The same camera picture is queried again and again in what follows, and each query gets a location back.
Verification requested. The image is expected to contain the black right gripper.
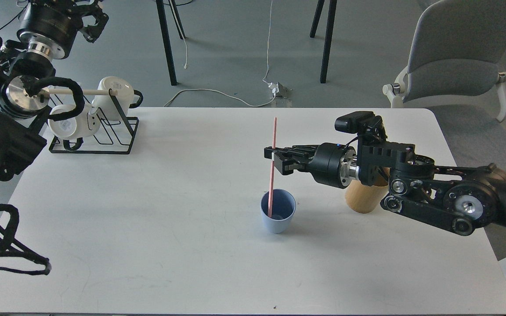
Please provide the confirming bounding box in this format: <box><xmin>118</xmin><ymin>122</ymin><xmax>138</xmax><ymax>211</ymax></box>
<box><xmin>264</xmin><ymin>143</ymin><xmax>350</xmax><ymax>189</ymax></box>

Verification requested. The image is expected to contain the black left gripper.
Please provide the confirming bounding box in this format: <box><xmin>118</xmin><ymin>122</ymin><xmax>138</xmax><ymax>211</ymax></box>
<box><xmin>60</xmin><ymin>0</ymin><xmax>109</xmax><ymax>43</ymax></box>

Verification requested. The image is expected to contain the blue plastic cup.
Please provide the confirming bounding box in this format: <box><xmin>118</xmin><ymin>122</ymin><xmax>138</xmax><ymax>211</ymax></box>
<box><xmin>260</xmin><ymin>189</ymin><xmax>296</xmax><ymax>234</ymax></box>

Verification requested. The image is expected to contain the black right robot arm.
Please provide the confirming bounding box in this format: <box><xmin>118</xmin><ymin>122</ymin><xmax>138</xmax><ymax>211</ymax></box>
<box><xmin>264</xmin><ymin>141</ymin><xmax>506</xmax><ymax>236</ymax></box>

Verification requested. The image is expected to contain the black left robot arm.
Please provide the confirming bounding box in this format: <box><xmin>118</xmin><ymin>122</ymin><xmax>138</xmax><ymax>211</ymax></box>
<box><xmin>0</xmin><ymin>0</ymin><xmax>108</xmax><ymax>276</ymax></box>

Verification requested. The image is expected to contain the floor power socket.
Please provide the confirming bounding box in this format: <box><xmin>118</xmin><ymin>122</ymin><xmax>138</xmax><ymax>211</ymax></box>
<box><xmin>267</xmin><ymin>82</ymin><xmax>292</xmax><ymax>100</ymax></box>

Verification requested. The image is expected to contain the bamboo cylindrical holder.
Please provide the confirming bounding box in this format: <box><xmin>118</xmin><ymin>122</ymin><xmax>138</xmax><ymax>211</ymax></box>
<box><xmin>345</xmin><ymin>175</ymin><xmax>388</xmax><ymax>214</ymax></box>

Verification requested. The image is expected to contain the black table leg left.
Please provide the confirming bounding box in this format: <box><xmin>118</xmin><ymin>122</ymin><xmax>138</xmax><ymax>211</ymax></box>
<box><xmin>155</xmin><ymin>0</ymin><xmax>185</xmax><ymax>86</ymax></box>

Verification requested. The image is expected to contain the black table leg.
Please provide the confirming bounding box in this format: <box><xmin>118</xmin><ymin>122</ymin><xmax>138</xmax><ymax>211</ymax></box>
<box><xmin>309</xmin><ymin>0</ymin><xmax>338</xmax><ymax>84</ymax></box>
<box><xmin>155</xmin><ymin>0</ymin><xmax>185</xmax><ymax>86</ymax></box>

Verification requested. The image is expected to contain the white mug rear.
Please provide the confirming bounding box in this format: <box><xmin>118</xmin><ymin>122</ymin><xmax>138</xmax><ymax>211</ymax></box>
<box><xmin>91</xmin><ymin>76</ymin><xmax>143</xmax><ymax>122</ymax></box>

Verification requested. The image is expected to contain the white mug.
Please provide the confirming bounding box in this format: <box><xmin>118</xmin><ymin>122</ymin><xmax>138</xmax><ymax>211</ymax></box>
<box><xmin>47</xmin><ymin>103</ymin><xmax>101</xmax><ymax>140</ymax></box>
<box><xmin>91</xmin><ymin>76</ymin><xmax>143</xmax><ymax>122</ymax></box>

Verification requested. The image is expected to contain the white mug front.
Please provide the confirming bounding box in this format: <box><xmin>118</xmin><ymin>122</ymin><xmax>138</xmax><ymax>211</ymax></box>
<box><xmin>47</xmin><ymin>103</ymin><xmax>101</xmax><ymax>140</ymax></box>

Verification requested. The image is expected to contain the black table leg right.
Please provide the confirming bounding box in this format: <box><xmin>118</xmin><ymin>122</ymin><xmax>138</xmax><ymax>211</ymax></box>
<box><xmin>309</xmin><ymin>0</ymin><xmax>338</xmax><ymax>84</ymax></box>

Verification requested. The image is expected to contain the grey office chair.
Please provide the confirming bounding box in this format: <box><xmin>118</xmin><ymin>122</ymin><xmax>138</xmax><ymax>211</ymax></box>
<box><xmin>382</xmin><ymin>0</ymin><xmax>506</xmax><ymax>172</ymax></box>

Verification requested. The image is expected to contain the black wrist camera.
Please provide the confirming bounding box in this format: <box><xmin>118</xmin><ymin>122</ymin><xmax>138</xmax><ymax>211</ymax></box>
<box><xmin>335</xmin><ymin>111</ymin><xmax>387</xmax><ymax>144</ymax></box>

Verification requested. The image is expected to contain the black wire mug rack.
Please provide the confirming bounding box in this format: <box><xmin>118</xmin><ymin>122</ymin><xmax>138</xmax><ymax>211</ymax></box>
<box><xmin>48</xmin><ymin>76</ymin><xmax>143</xmax><ymax>154</ymax></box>

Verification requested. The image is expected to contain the white floor cable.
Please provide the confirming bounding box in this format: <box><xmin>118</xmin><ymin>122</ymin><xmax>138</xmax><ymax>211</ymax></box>
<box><xmin>164</xmin><ymin>0</ymin><xmax>280</xmax><ymax>108</ymax></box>

